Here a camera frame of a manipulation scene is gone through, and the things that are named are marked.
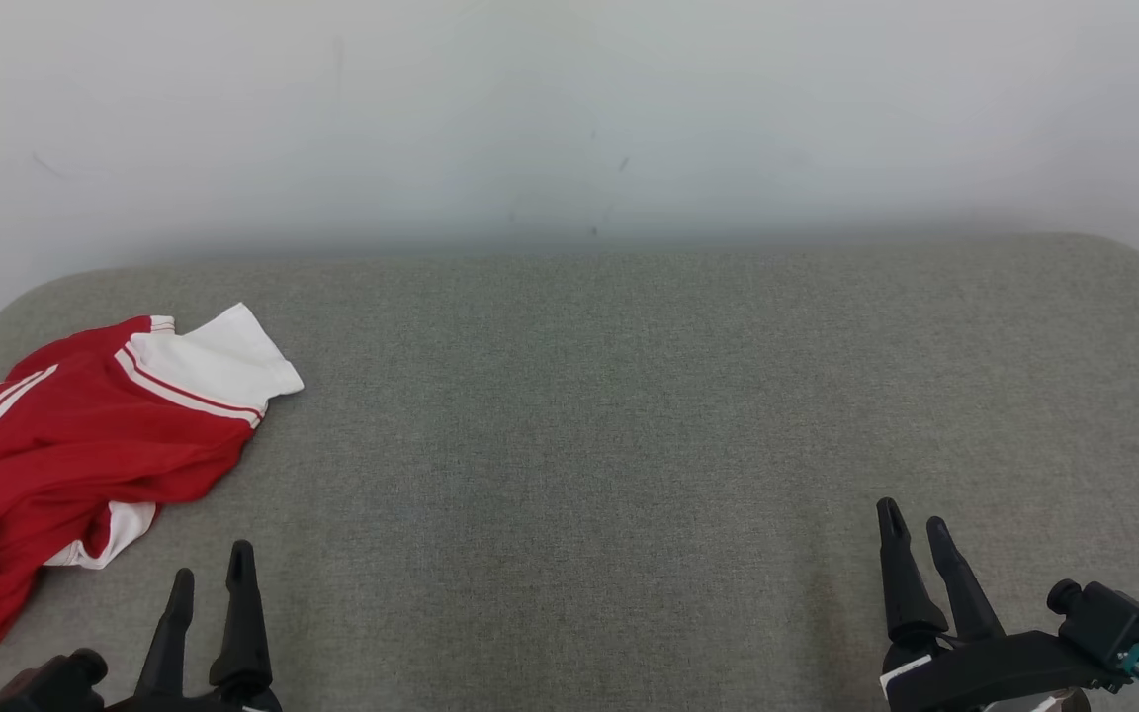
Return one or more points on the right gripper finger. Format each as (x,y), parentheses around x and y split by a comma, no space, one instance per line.
(906,583)
(965,593)

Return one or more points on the grey fabric sofa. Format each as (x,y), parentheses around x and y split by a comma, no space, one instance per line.
(629,445)

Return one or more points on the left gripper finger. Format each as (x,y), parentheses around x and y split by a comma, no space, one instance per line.
(172,643)
(241,623)

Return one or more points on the right black wrist camera box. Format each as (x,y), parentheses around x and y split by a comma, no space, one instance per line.
(1108,623)

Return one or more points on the red jersey with number 23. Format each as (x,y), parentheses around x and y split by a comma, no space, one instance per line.
(85,435)

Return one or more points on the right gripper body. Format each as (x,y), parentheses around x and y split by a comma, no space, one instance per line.
(985,672)

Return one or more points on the left black wrist camera box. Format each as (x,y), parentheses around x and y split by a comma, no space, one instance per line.
(45,687)

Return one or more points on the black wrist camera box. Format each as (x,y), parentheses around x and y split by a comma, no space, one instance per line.
(1108,623)
(45,687)

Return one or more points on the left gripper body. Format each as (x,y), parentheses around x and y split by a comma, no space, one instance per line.
(194,703)

